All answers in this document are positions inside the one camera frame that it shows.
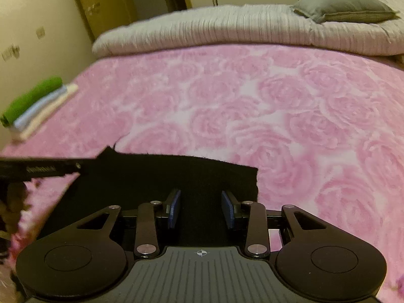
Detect grey pillow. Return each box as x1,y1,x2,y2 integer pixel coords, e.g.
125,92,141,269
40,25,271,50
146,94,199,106
290,0,400,24

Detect pink floral blanket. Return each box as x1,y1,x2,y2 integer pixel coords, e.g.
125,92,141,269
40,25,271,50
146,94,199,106
0,42,404,303

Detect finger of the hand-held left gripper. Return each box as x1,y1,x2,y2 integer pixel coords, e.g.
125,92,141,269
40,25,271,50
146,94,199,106
57,157,96,177

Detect black garment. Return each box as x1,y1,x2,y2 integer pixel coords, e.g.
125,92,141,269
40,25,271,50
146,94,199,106
36,145,259,250

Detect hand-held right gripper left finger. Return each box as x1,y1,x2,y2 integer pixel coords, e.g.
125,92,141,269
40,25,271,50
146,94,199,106
77,189,182,258

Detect grey ribbed quilt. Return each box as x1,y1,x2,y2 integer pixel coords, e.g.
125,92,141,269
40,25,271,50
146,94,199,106
91,0,404,57

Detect wooden door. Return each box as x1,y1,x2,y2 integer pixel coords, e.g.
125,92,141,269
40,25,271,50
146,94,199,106
68,0,139,41

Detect white folded cloth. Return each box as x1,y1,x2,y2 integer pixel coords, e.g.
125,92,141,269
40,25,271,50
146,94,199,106
11,84,79,141

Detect light blue folded cloth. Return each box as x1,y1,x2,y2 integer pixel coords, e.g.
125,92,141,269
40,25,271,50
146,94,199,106
14,84,68,131

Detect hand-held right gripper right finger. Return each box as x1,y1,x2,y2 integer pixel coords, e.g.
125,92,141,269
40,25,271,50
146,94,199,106
221,190,327,258

